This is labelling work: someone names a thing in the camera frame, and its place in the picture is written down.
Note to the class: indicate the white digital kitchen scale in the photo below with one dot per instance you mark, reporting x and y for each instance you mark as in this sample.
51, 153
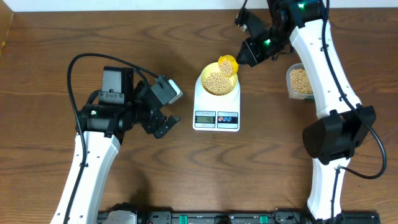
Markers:
215, 112

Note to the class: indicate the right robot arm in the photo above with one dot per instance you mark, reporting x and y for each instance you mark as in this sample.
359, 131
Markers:
342, 121

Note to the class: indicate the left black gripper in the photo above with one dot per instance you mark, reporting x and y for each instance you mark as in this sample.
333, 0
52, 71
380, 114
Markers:
152, 124

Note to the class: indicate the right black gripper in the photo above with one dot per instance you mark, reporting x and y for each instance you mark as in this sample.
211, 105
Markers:
249, 45

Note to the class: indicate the clear plastic container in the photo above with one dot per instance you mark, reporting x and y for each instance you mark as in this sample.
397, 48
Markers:
291, 92

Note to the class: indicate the soybeans in bowl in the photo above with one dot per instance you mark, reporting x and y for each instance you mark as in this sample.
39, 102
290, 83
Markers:
217, 84

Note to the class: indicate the yellow measuring scoop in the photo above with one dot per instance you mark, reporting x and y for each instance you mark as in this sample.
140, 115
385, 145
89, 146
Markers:
228, 65

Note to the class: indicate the yellow plastic bowl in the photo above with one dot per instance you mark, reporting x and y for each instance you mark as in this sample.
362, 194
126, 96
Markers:
215, 68

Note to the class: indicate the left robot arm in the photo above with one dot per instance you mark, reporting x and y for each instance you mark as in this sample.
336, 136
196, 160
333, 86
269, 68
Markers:
108, 114

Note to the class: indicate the soybeans in container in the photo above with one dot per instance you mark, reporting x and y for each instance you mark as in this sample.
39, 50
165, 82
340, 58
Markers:
300, 82

